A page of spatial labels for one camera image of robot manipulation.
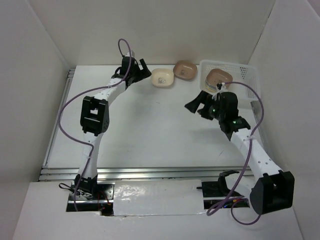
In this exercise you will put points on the cream panda plate back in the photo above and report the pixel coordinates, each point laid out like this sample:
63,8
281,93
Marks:
162,77

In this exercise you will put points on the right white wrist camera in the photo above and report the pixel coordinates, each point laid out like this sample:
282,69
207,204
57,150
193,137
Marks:
221,88

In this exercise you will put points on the white plastic basket bin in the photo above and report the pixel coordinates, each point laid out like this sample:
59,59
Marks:
245,74

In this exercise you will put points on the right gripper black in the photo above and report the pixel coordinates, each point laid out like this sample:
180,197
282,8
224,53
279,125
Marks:
193,105

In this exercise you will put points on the brown panda plate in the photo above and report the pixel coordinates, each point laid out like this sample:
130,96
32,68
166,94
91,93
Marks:
218,76
185,70

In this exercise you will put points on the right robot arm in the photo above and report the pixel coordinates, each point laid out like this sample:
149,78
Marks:
272,188

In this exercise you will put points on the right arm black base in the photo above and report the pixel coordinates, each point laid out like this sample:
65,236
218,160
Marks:
215,191

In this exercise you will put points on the white taped cover panel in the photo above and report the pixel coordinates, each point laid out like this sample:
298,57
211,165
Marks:
158,198

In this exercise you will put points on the brown panda plate back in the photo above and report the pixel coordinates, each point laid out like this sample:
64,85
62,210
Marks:
185,70

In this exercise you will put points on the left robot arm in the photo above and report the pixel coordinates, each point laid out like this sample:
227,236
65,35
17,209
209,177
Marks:
95,118

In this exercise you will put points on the purple panda plate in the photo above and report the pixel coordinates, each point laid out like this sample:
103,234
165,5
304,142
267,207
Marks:
209,87

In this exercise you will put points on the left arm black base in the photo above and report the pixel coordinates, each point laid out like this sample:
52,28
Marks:
102,201

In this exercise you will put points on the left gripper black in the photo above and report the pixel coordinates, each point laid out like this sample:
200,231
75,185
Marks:
143,73

